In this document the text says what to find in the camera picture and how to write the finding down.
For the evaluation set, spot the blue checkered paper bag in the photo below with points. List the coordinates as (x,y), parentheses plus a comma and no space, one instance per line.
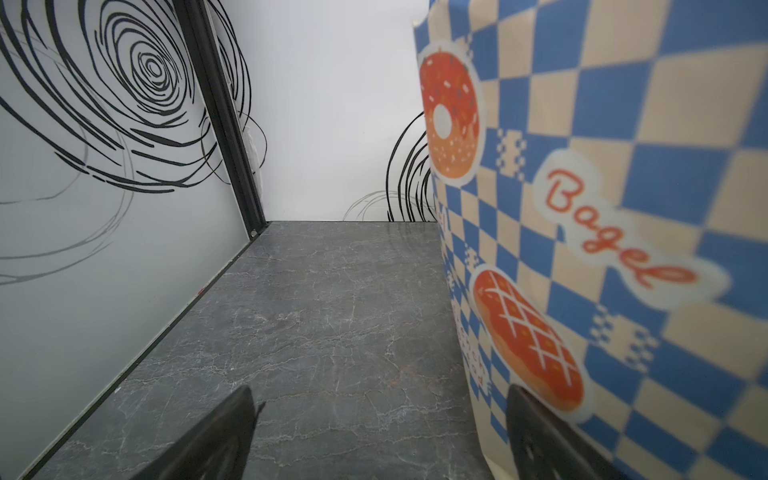
(600,179)

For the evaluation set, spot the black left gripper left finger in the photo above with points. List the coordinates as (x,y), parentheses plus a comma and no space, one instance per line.
(217,447)

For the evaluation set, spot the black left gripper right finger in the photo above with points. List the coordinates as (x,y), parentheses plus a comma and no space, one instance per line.
(545,447)

